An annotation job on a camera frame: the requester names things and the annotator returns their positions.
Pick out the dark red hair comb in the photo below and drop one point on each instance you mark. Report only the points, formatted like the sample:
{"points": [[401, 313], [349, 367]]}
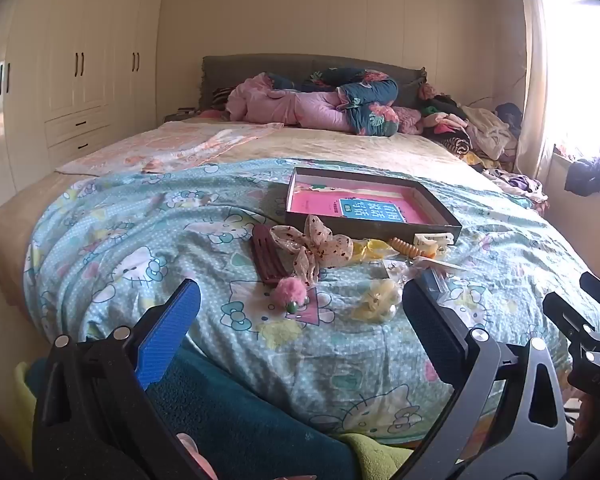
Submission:
{"points": [[267, 255]]}

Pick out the orange spiral hair clip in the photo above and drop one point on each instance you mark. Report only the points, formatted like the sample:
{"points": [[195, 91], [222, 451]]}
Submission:
{"points": [[407, 247]]}

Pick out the dark blue floral quilt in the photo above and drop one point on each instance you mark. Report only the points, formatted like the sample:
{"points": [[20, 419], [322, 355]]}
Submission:
{"points": [[370, 92]]}

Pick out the white flat hair pin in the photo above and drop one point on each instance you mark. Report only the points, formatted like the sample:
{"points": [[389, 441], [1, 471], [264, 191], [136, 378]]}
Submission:
{"points": [[440, 263]]}

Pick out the shallow cardboard box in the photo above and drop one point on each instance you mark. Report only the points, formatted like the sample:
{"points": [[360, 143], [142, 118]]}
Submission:
{"points": [[380, 232]]}

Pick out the bed with beige sheet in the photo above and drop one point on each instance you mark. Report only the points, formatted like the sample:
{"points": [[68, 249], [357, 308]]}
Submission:
{"points": [[355, 145]]}

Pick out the yellow pearl flower clip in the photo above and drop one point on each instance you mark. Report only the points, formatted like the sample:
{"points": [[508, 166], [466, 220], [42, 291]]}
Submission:
{"points": [[380, 297]]}

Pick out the cartoon cat printed blanket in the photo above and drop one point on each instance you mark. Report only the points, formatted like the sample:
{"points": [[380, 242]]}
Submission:
{"points": [[130, 220]]}

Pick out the dark cloth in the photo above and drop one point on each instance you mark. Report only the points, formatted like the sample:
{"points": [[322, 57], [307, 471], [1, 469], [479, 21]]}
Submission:
{"points": [[590, 172]]}

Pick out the yellow-green cloth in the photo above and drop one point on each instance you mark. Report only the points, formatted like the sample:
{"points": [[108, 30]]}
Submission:
{"points": [[375, 452]]}

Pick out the pink quilt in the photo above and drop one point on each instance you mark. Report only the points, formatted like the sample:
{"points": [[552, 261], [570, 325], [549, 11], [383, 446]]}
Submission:
{"points": [[290, 105]]}

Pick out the pile of clothes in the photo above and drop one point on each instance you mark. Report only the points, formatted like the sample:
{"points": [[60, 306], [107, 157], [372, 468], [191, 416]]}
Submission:
{"points": [[480, 130]]}

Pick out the white claw hair clip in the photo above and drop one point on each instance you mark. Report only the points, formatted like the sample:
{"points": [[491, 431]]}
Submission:
{"points": [[430, 240]]}

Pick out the cream wardrobe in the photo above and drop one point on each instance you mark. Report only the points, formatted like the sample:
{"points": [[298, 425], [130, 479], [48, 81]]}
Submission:
{"points": [[80, 35]]}

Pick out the clear plastic bag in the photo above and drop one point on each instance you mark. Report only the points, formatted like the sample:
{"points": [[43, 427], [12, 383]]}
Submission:
{"points": [[397, 272]]}

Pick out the yellow hair clip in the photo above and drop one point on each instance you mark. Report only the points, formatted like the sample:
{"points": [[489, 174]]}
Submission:
{"points": [[375, 247]]}

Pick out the pink book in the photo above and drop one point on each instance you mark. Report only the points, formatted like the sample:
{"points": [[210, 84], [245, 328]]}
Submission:
{"points": [[320, 205]]}

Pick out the purple cloth heap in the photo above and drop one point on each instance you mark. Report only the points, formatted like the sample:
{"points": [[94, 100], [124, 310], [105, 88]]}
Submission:
{"points": [[520, 182]]}

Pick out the pink floral sheet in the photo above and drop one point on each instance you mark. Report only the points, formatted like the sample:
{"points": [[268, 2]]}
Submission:
{"points": [[180, 150]]}

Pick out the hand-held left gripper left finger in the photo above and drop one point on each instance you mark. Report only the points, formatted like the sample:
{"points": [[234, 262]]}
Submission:
{"points": [[170, 330]]}

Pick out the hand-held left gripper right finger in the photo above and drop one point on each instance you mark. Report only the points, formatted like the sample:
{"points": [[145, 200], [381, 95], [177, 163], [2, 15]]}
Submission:
{"points": [[430, 325]]}

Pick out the cream curtain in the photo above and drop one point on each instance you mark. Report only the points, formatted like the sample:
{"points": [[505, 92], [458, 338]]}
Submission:
{"points": [[532, 60]]}

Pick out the window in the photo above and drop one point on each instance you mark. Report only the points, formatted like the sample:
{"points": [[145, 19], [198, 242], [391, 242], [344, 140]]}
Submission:
{"points": [[580, 60]]}

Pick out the teal fleece cloth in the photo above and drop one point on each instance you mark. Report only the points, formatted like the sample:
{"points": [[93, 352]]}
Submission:
{"points": [[240, 410]]}

